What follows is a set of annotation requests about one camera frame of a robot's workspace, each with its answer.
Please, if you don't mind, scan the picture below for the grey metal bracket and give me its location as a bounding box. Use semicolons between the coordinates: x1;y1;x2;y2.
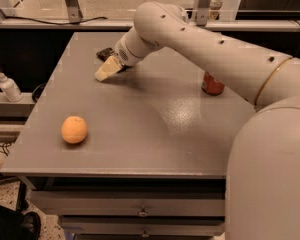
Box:
194;0;211;26
64;0;83;24

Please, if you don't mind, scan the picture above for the grey lower drawer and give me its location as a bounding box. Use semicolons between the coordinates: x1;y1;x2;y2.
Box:
60;216;225;237

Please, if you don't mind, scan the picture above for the orange fruit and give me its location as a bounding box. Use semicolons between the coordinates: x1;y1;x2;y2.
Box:
61;116;88;144

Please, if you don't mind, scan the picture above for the white pump bottle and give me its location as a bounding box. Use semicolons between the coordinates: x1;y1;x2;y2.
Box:
0;70;23;102

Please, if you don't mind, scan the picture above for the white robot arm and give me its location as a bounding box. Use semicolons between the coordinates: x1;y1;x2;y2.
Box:
95;2;300;240

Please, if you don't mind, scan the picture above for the black shoe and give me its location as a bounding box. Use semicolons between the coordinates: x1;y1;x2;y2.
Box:
17;212;41;240

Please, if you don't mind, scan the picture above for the grey metal bracket right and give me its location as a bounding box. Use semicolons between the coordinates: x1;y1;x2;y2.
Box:
194;0;211;26

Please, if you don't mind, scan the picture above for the grey drawer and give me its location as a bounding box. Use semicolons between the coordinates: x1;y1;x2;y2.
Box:
60;216;225;237
30;191;225;217

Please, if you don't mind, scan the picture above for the red coca-cola can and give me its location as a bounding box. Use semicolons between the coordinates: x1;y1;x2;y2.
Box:
202;72;225;96

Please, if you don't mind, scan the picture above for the grey metal bracket left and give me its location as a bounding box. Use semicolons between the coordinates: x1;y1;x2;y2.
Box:
64;0;83;24

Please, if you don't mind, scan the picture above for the black rxbar chocolate wrapper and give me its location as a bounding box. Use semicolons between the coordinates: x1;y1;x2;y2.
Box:
96;47;115;62

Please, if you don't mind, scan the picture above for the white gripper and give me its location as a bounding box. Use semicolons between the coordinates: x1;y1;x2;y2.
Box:
95;27;159;82

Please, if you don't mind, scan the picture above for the black cable on shelf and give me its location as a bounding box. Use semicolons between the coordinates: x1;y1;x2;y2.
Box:
0;14;108;26

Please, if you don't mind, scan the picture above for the grey top drawer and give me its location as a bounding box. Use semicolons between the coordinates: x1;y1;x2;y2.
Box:
30;191;225;217

